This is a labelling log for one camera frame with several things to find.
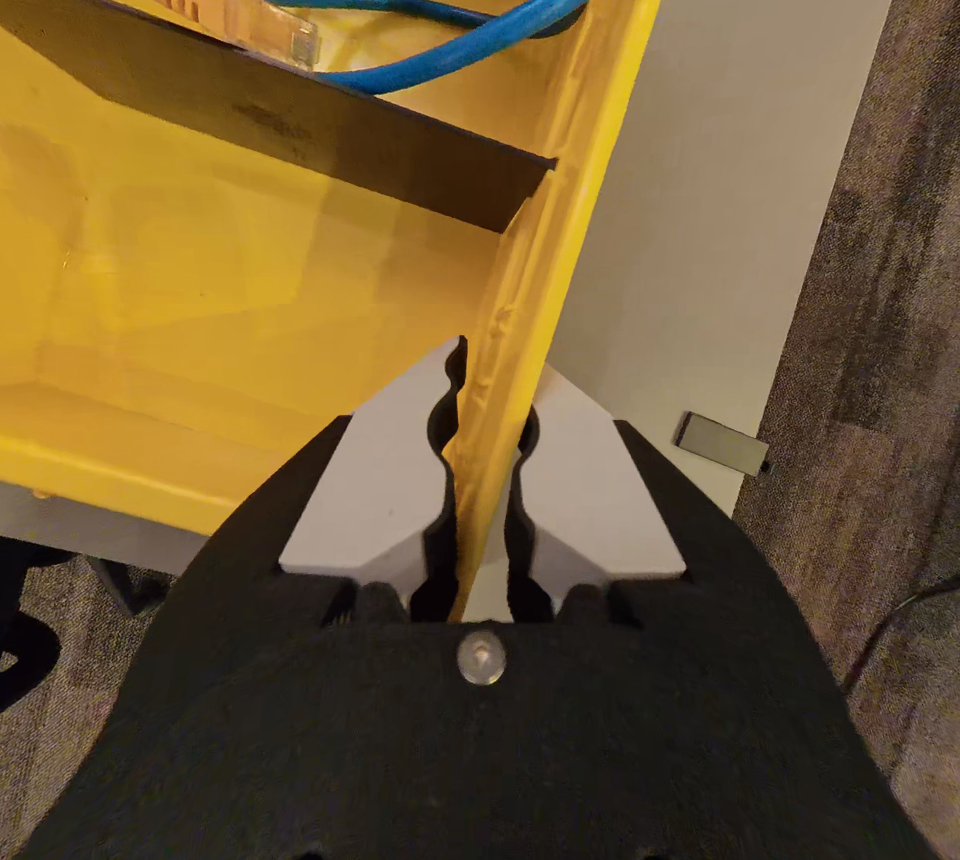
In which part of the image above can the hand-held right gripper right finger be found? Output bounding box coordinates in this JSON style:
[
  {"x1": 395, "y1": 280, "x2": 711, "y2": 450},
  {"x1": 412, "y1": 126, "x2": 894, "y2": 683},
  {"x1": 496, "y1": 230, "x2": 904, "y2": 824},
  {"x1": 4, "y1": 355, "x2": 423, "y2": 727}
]
[{"x1": 508, "y1": 362, "x2": 688, "y2": 614}]

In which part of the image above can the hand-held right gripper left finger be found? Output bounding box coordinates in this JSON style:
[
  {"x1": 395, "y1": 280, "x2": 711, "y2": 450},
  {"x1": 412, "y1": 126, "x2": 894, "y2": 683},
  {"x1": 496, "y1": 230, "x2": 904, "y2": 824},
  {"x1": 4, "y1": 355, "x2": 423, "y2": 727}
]
[{"x1": 278, "y1": 335, "x2": 468, "y2": 614}]

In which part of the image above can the yellow plastic bin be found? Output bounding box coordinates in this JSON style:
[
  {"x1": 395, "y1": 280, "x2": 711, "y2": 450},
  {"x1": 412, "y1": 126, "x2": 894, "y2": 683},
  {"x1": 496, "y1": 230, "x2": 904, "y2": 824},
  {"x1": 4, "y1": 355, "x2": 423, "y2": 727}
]
[{"x1": 0, "y1": 0, "x2": 696, "y2": 623}]

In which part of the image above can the black bin divider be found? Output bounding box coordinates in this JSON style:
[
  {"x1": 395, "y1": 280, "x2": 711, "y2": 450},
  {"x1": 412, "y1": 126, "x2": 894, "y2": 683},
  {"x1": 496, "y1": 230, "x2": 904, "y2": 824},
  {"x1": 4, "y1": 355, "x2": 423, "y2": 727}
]
[{"x1": 0, "y1": 0, "x2": 558, "y2": 235}]

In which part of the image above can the black chair base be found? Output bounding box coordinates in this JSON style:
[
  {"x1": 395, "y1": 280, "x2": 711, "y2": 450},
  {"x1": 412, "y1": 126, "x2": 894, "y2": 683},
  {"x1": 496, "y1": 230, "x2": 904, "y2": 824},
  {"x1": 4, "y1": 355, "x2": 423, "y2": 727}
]
[{"x1": 0, "y1": 536, "x2": 178, "y2": 716}]

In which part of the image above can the grey metal bracket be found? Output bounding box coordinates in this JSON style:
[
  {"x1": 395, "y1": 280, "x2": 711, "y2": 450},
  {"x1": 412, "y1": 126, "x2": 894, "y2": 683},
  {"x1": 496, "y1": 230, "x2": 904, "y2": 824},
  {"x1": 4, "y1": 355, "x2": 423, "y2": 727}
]
[{"x1": 672, "y1": 412, "x2": 772, "y2": 478}]

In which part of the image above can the black floor cable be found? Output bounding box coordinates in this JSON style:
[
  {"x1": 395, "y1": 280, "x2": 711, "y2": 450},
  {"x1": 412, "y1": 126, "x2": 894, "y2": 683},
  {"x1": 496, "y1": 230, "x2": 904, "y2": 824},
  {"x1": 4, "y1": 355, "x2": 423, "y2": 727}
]
[{"x1": 839, "y1": 570, "x2": 960, "y2": 698}]

